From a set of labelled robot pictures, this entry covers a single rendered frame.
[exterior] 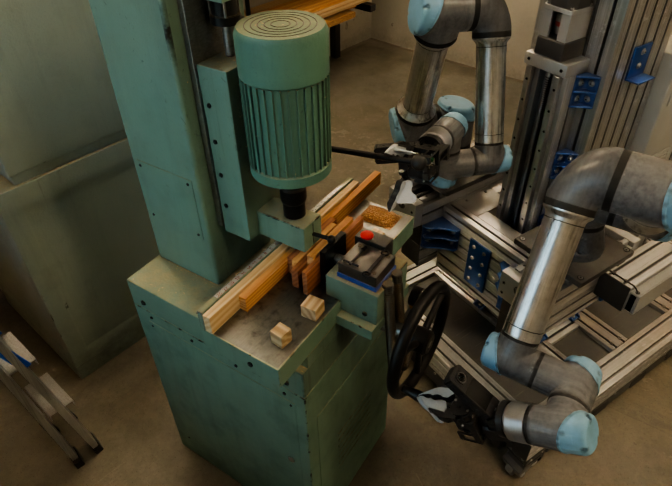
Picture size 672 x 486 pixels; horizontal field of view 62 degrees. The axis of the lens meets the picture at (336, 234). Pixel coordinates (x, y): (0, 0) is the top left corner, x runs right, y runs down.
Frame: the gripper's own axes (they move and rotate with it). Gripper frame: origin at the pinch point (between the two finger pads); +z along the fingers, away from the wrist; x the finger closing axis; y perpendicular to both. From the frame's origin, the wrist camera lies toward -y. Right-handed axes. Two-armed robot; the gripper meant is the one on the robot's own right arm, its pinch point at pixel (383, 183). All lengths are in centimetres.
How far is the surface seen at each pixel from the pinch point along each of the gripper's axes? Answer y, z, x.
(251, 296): -17.0, 30.7, 16.4
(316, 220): -12.0, 10.8, 7.0
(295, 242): -15.1, 15.7, 11.0
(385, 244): 4.2, 7.8, 10.6
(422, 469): 7, -4, 112
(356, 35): -214, -327, 75
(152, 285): -52, 32, 26
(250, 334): -12.6, 37.3, 20.2
